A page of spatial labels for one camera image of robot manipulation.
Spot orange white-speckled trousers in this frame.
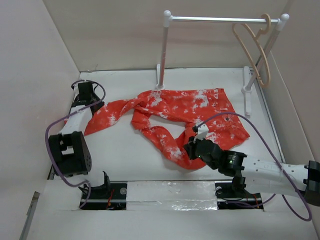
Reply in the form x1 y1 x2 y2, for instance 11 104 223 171
84 88 250 170

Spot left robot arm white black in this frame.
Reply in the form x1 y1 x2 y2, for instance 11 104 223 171
45 79 106 190

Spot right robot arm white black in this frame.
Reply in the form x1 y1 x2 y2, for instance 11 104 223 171
183 136 320 207

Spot wooden clothes hanger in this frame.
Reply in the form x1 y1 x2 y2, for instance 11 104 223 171
232 13 271 88

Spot silver foil tape strip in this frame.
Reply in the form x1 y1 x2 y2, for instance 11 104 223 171
126 180 218 211

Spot white clothes rack with metal bar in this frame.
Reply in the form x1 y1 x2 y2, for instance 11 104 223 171
155 10 290 117

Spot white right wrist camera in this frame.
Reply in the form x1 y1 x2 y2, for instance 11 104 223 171
192 123 209 142

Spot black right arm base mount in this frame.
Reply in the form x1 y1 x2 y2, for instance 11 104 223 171
214 176 264 210

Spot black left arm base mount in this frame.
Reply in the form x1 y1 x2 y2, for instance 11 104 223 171
79 171 128 211

